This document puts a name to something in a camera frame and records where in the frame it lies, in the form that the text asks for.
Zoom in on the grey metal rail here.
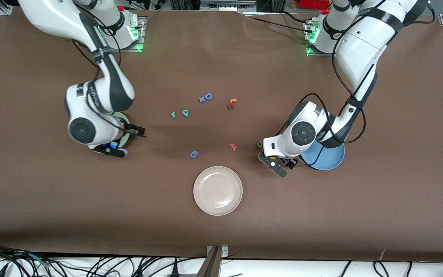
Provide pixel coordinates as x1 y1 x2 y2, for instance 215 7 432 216
200 0 256 12

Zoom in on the aluminium profile with bracket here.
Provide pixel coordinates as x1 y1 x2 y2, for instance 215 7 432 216
197 245 229 277

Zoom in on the long black table cable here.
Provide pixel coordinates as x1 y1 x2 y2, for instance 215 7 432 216
241 12 314 35

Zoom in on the red box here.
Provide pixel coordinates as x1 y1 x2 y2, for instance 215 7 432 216
300 0 330 10

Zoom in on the pale green plate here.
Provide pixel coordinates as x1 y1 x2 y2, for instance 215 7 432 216
91 111 131 154

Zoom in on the brown table cover mat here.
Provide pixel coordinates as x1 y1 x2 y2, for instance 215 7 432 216
0 8 443 263

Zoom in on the short black table cable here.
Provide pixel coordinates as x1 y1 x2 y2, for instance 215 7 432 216
281 11 310 23

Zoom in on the beige plate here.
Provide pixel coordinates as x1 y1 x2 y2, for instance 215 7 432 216
193 166 243 216

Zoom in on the blue plate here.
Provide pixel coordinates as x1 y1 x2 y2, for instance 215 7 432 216
301 140 346 171

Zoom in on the black looped floor cable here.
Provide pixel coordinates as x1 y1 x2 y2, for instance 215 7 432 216
373 261 390 277

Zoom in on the teal floor cable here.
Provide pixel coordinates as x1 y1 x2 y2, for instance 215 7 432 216
27 252 51 269

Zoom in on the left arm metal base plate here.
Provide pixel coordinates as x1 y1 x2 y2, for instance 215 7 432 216
304 19 337 57

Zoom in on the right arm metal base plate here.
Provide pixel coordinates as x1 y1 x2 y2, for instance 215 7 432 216
102 15 148 52

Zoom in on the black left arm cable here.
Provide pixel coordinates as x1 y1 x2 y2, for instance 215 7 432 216
279 23 366 168

